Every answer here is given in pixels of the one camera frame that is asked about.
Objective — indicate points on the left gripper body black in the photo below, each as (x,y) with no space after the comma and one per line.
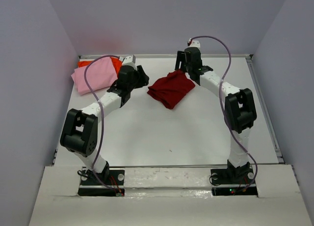
(138,75)

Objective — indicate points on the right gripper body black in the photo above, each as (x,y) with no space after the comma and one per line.
(183,63)

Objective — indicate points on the dark red t shirt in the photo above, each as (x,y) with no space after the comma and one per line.
(170,90)

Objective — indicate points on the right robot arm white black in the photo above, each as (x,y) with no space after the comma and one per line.
(239,112)

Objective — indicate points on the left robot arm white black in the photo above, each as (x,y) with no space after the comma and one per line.
(82,127)

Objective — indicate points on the orange folded t shirt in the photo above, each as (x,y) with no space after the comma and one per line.
(115,61)

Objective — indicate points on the pink folded t shirt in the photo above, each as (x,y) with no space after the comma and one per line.
(100,74)

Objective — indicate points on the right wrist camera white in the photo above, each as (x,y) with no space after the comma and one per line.
(193,43)

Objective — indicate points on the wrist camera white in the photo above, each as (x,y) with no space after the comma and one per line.
(129,60)
(193,43)

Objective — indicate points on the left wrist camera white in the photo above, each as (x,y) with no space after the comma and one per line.
(129,60)

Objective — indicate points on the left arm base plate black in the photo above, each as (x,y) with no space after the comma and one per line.
(113,186)

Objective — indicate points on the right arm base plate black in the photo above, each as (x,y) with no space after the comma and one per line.
(225,186)

